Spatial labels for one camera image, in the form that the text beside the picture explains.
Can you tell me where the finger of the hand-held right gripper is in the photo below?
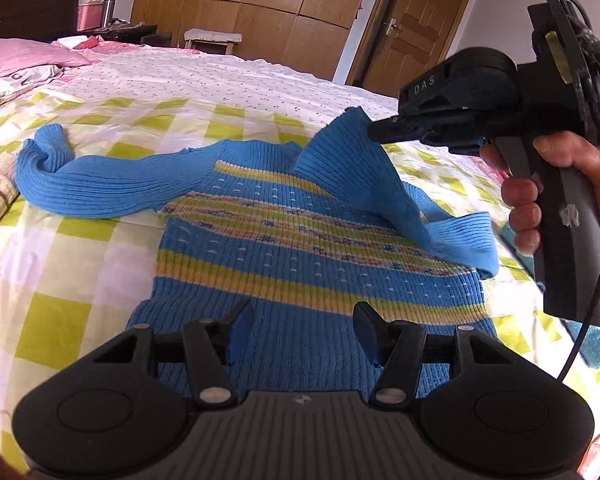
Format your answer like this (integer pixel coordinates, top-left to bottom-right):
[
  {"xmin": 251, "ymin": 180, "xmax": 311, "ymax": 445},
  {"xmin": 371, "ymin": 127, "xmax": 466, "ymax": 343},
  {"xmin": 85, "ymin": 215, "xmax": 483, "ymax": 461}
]
[{"xmin": 367, "ymin": 111, "xmax": 487, "ymax": 155}]

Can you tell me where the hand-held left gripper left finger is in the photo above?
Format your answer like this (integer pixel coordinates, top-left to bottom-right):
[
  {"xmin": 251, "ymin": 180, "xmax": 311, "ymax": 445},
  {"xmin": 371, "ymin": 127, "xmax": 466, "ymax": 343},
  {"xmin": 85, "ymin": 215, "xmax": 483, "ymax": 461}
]
[{"xmin": 94, "ymin": 299, "xmax": 255, "ymax": 408}]

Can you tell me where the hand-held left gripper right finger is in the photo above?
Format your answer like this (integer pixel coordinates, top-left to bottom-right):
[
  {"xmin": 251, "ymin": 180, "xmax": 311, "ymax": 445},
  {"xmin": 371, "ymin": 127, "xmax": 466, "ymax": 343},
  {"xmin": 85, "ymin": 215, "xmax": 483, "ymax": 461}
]
[{"xmin": 353, "ymin": 301, "xmax": 503, "ymax": 408}]

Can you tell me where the blue striped knit sweater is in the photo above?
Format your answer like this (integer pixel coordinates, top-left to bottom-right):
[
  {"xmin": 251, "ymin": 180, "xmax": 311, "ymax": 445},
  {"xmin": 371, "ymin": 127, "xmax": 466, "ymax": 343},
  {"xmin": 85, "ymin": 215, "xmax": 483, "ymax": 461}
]
[{"xmin": 15, "ymin": 106, "xmax": 503, "ymax": 396}]

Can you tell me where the person's right hand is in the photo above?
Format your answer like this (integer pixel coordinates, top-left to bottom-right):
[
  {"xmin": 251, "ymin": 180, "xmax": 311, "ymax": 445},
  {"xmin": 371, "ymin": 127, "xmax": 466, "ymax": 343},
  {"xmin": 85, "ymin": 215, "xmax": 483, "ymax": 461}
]
[{"xmin": 480, "ymin": 131, "xmax": 600, "ymax": 257}]

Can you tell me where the wooden door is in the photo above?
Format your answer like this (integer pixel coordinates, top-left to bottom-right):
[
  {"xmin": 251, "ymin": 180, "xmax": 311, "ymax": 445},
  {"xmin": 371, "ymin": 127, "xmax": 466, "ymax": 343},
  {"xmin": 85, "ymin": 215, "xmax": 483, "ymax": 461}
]
[{"xmin": 349, "ymin": 0, "xmax": 481, "ymax": 100}]

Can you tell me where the green checked bed sheet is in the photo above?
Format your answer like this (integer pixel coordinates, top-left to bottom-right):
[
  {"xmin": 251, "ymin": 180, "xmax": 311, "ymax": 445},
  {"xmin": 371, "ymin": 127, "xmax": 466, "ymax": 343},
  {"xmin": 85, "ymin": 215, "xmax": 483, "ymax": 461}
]
[{"xmin": 0, "ymin": 85, "xmax": 600, "ymax": 480}]

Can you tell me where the white floral bed sheet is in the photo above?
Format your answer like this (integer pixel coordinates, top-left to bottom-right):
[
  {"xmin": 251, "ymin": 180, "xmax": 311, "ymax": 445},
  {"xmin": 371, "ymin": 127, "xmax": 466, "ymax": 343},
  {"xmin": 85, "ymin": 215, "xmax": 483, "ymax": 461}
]
[{"xmin": 60, "ymin": 46, "xmax": 400, "ymax": 127}]

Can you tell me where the wooden wardrobe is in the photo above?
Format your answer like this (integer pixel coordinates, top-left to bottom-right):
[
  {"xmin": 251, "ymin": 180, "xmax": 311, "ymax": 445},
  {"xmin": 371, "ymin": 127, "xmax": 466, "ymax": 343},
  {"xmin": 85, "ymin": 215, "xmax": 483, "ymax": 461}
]
[{"xmin": 130, "ymin": 0, "xmax": 378, "ymax": 83}]

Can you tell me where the cushioned wooden stool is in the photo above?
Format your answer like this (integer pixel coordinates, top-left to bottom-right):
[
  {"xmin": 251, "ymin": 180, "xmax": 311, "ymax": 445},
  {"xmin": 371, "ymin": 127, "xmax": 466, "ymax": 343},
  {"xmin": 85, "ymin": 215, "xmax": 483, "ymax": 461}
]
[{"xmin": 184, "ymin": 28, "xmax": 243, "ymax": 56}]

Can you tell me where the dark nightstand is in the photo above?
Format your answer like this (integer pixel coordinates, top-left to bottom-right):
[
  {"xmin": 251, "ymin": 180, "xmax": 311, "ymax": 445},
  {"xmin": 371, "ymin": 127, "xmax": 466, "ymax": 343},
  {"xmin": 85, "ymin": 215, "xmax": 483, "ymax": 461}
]
[{"xmin": 97, "ymin": 22, "xmax": 173, "ymax": 48}]

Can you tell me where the pink box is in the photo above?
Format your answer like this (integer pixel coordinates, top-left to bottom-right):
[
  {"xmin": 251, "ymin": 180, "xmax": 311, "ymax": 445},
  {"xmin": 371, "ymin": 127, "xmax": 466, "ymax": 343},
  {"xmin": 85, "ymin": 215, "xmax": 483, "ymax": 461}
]
[{"xmin": 76, "ymin": 2, "xmax": 106, "ymax": 31}]

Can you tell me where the pink pillow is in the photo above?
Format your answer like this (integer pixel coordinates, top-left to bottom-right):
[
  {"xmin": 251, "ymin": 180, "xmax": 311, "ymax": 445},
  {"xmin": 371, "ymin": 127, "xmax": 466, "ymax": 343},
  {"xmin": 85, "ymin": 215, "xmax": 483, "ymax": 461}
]
[{"xmin": 0, "ymin": 36, "xmax": 93, "ymax": 79}]

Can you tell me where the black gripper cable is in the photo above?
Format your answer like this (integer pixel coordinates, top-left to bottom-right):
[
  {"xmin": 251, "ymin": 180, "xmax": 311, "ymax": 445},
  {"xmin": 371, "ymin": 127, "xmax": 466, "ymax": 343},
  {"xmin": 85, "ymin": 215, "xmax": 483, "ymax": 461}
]
[{"xmin": 557, "ymin": 0, "xmax": 600, "ymax": 382}]

